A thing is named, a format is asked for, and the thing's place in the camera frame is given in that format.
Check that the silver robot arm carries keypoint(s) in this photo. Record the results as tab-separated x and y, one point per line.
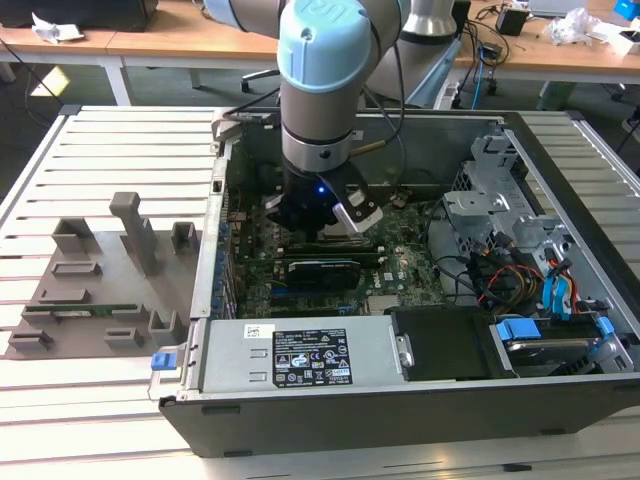
320	115

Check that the black graphics card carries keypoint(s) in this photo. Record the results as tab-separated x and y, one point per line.
325	275

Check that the blue expansion slot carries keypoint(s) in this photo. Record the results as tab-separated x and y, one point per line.
280	291

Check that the coin cell battery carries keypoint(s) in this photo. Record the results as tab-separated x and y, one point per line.
399	202

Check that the green motherboard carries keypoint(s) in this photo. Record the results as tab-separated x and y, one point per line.
410	240

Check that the silver chipset heatsink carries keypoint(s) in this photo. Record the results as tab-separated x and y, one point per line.
384	305

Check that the black chair base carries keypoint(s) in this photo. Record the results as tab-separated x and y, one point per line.
257	75

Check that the metal drive cage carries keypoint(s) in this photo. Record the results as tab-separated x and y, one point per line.
475	210

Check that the grey power supply unit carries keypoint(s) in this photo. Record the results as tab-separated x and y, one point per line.
230	360

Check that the white power strip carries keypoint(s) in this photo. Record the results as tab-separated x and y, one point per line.
450	95

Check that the black plastic bay cover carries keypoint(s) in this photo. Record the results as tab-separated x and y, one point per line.
445	345

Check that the blue case latch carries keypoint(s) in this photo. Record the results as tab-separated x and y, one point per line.
162	362

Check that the grey parts rack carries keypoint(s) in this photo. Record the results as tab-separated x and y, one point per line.
115	300

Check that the wooden desk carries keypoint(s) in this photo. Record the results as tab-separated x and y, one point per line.
150	42
550	55

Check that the black PC case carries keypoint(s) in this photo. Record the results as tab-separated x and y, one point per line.
400	420

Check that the hard disk in blue carrier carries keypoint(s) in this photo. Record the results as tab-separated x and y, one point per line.
520	330

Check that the small black box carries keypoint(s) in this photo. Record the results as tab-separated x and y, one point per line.
510	22

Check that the black bag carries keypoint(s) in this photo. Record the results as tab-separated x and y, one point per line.
100	12

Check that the crumpled white paper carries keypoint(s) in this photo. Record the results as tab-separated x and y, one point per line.
55	30

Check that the grey laptop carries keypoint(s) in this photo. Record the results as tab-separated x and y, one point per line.
555	6

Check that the crumpled clear plastic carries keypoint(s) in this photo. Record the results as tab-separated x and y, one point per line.
575	25

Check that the white flat box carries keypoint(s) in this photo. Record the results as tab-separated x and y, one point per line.
625	42

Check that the small blue box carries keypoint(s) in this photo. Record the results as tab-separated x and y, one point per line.
624	8

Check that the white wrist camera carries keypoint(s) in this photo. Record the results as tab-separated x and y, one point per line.
345	215

